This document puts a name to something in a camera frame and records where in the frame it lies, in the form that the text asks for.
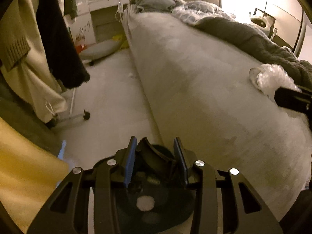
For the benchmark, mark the yellow bag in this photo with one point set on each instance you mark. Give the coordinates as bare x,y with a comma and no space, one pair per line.
119,40

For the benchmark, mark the blue patterned duvet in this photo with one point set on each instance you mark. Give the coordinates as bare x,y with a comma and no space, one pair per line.
199,9

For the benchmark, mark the grey cushioned wheeled stool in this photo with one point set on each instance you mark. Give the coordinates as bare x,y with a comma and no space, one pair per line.
100,50

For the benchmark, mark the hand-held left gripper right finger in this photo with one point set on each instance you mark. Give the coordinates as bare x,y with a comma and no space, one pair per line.
180,160

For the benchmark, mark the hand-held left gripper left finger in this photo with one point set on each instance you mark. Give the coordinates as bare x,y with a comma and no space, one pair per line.
129,163

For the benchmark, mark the dark grey fleece blanket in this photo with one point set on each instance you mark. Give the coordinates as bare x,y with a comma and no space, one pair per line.
256,39

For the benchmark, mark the white dressing table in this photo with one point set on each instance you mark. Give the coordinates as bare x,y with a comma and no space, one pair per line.
104,17

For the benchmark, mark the grey bed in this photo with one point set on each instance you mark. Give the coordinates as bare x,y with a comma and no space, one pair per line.
195,90

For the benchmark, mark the black baseball cap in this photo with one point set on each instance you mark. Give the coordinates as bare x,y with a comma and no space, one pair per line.
156,173

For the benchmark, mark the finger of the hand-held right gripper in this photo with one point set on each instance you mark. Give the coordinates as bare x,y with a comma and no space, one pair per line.
292,100

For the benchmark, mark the white plastic bag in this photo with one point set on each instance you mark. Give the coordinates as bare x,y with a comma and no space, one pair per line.
273,78

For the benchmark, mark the olive knit cardigan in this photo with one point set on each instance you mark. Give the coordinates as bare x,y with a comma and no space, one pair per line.
14,53

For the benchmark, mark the white clothes rack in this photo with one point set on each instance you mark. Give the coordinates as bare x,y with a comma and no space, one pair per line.
73,107

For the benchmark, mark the yellow curtain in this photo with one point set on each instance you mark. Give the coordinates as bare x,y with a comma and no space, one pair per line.
24,175

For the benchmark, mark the white plush pet bed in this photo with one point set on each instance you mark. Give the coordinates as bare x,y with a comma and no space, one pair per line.
260,22

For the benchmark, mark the red orange bag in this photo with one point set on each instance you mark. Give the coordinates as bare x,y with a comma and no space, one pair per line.
79,49

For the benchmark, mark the beige long coat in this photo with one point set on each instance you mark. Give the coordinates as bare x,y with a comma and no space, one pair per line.
31,82

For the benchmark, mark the light blue plastic object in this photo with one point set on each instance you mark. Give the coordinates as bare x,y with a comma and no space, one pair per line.
62,150

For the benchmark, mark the white sliding wardrobe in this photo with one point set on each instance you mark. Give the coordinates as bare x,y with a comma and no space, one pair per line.
287,9

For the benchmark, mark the black hanging garment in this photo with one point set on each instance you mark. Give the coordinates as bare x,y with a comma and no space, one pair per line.
61,41

